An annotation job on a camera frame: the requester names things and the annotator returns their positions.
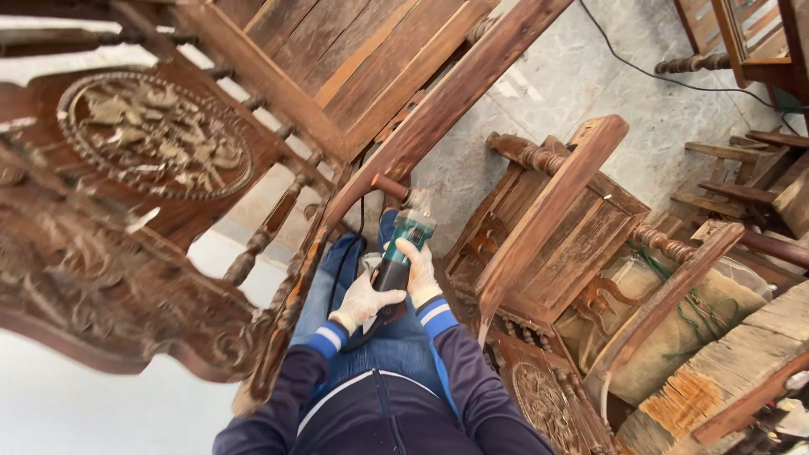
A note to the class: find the person's right hand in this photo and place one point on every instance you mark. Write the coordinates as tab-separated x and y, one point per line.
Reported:
422	275

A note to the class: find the person's left hand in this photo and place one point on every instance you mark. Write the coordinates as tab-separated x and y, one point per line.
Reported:
360	302

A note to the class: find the person's right fingers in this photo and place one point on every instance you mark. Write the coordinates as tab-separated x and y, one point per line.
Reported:
404	246

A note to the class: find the teal and black angle grinder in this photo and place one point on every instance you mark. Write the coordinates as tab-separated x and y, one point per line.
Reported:
404	237

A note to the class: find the person's blue jeans legs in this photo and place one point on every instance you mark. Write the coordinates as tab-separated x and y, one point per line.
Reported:
392	344

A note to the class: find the small carved wooden chair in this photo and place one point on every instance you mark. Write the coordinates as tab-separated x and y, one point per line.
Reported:
556	234

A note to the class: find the person's dark jacket torso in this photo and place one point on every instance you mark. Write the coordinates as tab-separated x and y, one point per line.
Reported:
379	417

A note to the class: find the large carved wooden chair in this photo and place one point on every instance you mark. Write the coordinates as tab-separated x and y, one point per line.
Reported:
158	164

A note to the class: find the tan burlap sack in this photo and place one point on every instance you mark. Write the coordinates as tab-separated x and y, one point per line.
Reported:
670	341

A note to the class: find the weathered wooden beam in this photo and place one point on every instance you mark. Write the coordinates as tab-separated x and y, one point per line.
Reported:
708	379

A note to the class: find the dark wooden rod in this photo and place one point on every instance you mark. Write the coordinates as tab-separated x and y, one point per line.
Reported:
774	248

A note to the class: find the wooden furniture with turned leg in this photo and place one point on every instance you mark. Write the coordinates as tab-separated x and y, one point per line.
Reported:
758	44

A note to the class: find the heap of wooden frame parts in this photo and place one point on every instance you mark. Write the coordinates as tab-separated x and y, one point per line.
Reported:
758	183

